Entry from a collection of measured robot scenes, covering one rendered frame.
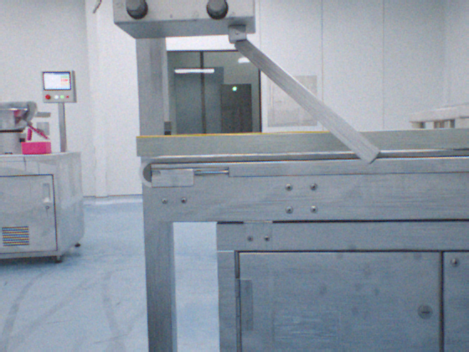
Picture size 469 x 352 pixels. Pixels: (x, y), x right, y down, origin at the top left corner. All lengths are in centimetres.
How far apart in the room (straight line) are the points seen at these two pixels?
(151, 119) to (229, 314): 48
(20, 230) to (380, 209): 281
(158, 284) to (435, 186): 65
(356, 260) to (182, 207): 32
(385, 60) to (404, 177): 569
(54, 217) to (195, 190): 252
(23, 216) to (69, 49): 332
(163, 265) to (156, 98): 39
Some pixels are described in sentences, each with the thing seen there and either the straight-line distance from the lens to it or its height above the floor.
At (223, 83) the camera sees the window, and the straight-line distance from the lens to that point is 584.
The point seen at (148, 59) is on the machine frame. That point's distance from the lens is 103.
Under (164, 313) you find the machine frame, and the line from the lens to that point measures 109.
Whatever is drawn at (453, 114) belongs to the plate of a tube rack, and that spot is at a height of 87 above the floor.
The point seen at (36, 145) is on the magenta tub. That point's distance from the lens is 319.
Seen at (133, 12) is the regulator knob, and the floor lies 104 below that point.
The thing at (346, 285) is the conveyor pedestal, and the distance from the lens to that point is 80.
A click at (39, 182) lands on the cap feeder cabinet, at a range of 318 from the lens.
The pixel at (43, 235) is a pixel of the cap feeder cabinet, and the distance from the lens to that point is 323.
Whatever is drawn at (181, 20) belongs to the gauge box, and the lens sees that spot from 69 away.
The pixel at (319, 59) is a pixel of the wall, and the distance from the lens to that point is 609.
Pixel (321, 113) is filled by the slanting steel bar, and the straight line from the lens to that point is 63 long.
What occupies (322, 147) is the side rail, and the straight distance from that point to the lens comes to 70.
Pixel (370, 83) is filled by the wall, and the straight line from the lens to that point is 627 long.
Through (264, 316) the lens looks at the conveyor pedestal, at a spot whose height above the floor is 53.
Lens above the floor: 85
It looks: 4 degrees down
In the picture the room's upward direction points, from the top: 2 degrees counter-clockwise
